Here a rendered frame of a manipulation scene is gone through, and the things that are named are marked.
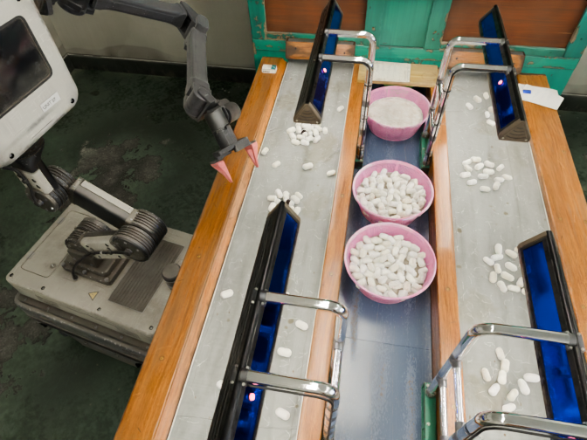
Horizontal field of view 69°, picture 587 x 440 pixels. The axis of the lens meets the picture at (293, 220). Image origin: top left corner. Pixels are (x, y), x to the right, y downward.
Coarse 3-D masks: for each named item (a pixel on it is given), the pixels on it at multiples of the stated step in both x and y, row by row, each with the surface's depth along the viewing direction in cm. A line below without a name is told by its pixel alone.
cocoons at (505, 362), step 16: (480, 160) 151; (464, 176) 147; (480, 176) 146; (496, 256) 126; (512, 256) 127; (496, 272) 124; (512, 288) 120; (496, 352) 109; (496, 384) 104; (512, 400) 102
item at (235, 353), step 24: (288, 216) 96; (264, 240) 93; (288, 240) 93; (264, 264) 86; (288, 264) 91; (264, 288) 82; (264, 312) 81; (240, 336) 79; (264, 336) 79; (240, 360) 74; (264, 360) 78; (240, 384) 71; (216, 408) 74; (240, 408) 70; (216, 432) 69; (240, 432) 69
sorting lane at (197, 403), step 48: (288, 96) 180; (336, 96) 179; (288, 144) 161; (336, 144) 161; (288, 192) 147; (240, 240) 135; (240, 288) 124; (288, 288) 124; (288, 336) 115; (192, 384) 108; (192, 432) 101; (288, 432) 100
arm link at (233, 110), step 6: (198, 90) 121; (204, 90) 122; (204, 96) 121; (210, 96) 122; (210, 102) 120; (216, 102) 125; (222, 102) 128; (228, 102) 130; (204, 108) 122; (210, 108) 125; (228, 108) 126; (234, 108) 128; (204, 114) 125; (234, 114) 128; (198, 120) 125; (228, 120) 128; (234, 120) 131
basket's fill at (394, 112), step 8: (376, 104) 176; (384, 104) 176; (392, 104) 174; (400, 104) 175; (408, 104) 175; (376, 112) 172; (384, 112) 172; (392, 112) 172; (400, 112) 172; (408, 112) 171; (416, 112) 172; (376, 120) 169; (384, 120) 169; (392, 120) 169; (400, 120) 169; (408, 120) 169; (416, 120) 169
